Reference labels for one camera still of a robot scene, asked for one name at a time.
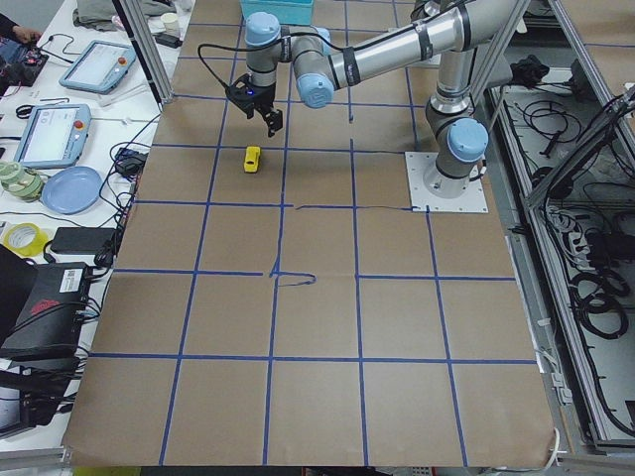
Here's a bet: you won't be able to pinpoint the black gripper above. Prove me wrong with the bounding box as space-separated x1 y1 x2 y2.
225 73 283 138

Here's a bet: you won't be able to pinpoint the yellow beetle toy car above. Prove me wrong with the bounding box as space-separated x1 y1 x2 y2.
243 146 261 174

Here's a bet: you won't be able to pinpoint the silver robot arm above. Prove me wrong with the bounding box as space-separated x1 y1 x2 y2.
224 1 508 198

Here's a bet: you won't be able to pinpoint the teal plastic storage bin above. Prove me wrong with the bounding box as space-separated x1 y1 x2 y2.
239 0 315 26

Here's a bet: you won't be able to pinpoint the white paper cup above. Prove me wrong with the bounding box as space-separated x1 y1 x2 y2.
161 12 181 37

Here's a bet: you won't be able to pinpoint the upper teach pendant tablet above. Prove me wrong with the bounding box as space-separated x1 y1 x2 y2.
59 41 137 94

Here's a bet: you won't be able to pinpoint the teach pendant tablet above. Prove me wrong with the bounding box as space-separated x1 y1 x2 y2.
59 41 137 94
14 104 92 170

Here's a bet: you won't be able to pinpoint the blue plastic plate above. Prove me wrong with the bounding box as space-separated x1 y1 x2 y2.
41 166 102 214

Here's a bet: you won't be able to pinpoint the lower teach pendant tablet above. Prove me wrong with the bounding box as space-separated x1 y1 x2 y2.
14 104 92 170

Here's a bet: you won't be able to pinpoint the black power adapter brick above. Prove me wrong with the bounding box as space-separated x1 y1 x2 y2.
50 227 115 255

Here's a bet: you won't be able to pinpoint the green tape roll stack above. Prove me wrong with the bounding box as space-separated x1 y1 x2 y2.
1 162 45 201

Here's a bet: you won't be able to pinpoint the yellow tape roll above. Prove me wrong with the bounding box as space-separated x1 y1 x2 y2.
3 223 49 258

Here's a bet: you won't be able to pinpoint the black computer box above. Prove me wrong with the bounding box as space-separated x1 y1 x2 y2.
1 259 89 362

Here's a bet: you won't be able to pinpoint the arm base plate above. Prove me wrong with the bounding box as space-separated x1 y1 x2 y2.
405 152 488 213

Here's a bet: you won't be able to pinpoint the aluminium frame post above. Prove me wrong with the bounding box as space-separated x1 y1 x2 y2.
115 0 174 105

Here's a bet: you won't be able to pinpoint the black coiled cables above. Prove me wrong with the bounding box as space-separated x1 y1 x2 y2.
570 277 631 343

